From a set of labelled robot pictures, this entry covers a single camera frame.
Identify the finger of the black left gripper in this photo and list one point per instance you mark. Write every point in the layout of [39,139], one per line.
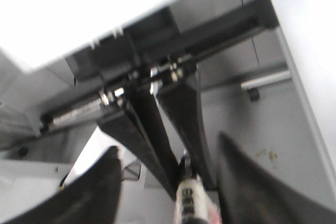
[138,126]
[181,101]

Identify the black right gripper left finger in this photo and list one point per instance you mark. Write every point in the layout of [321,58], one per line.
[91,198]

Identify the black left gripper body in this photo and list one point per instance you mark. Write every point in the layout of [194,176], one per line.
[154,41]

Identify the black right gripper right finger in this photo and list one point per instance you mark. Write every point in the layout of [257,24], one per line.
[249,194]

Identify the black white whiteboard marker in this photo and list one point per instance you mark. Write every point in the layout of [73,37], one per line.
[190,204]

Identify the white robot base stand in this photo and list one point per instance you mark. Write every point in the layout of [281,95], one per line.
[132,168]

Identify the white whiteboard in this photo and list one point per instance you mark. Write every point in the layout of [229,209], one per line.
[309,29]

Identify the aluminium frame bar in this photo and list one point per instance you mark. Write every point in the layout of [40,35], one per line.
[251,86]

